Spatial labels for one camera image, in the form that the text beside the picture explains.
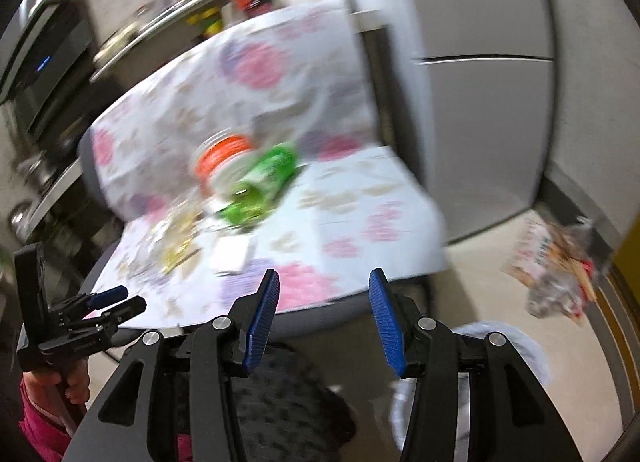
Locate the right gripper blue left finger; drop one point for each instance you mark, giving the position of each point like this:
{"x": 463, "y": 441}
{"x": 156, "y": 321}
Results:
{"x": 252, "y": 317}

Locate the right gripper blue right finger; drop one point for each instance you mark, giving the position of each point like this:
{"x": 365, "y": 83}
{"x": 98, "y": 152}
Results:
{"x": 395, "y": 316}

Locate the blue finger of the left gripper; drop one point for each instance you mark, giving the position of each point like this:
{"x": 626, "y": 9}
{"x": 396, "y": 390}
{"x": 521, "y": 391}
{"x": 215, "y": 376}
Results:
{"x": 107, "y": 298}
{"x": 117, "y": 315}

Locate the gold striped white wrapper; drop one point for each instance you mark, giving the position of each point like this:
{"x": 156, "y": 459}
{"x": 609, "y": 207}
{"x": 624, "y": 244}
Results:
{"x": 172, "y": 238}

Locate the green plastic bottle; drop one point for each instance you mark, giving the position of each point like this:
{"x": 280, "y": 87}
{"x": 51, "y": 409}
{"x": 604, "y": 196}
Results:
{"x": 257, "y": 191}

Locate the orange lidded plastic cup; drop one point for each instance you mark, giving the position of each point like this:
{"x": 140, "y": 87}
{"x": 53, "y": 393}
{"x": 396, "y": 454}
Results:
{"x": 221, "y": 160}

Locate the left hand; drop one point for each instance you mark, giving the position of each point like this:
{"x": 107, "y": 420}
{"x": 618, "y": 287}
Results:
{"x": 43, "y": 388}

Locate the floral tablecloth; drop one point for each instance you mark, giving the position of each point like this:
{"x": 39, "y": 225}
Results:
{"x": 296, "y": 75}

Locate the pink left sleeve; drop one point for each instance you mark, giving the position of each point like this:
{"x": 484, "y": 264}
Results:
{"x": 49, "y": 439}

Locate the metal pot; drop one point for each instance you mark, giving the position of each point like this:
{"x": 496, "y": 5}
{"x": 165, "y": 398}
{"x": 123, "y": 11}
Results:
{"x": 19, "y": 220}

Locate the snack bag on floor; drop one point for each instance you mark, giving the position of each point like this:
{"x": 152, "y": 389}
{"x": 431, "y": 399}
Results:
{"x": 554, "y": 264}

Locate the black range hood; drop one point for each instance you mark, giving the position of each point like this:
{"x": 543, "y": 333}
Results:
{"x": 57, "y": 42}

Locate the grey refrigerator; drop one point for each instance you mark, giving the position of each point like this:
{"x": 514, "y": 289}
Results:
{"x": 478, "y": 81}

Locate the white wall shelf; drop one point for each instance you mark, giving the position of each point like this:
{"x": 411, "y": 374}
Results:
{"x": 181, "y": 10}

